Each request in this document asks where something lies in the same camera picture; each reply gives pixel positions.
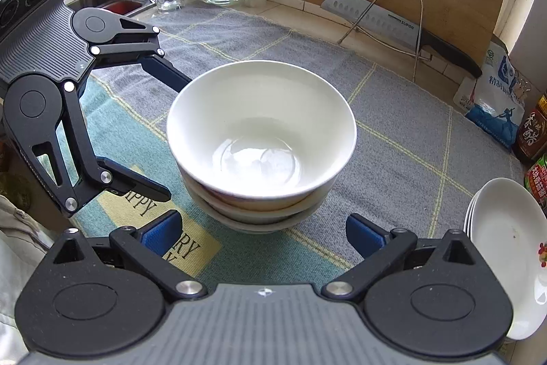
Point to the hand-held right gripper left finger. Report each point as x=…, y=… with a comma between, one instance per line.
x=164, y=230

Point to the person's beige jacket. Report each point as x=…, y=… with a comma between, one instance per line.
x=17, y=254

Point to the white bowl with pink flowers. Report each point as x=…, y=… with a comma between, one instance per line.
x=256, y=229
x=256, y=216

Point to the white floral plate with stain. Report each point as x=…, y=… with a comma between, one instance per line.
x=470, y=219

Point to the plain white bowl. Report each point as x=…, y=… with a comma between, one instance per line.
x=260, y=112

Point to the blue and white salt bag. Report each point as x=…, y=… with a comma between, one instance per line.
x=495, y=100

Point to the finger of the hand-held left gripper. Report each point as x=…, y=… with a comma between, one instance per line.
x=85, y=177
x=141, y=48

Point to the binder clips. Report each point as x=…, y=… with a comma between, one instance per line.
x=523, y=80

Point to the green sauce jar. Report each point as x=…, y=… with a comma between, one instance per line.
x=539, y=181

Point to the dark vinegar bottle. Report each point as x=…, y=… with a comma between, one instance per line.
x=532, y=134

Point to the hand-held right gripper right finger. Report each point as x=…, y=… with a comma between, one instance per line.
x=363, y=236

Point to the red basin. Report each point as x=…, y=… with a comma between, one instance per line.
x=124, y=6

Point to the grey checkered towel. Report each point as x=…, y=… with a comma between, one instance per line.
x=384, y=142

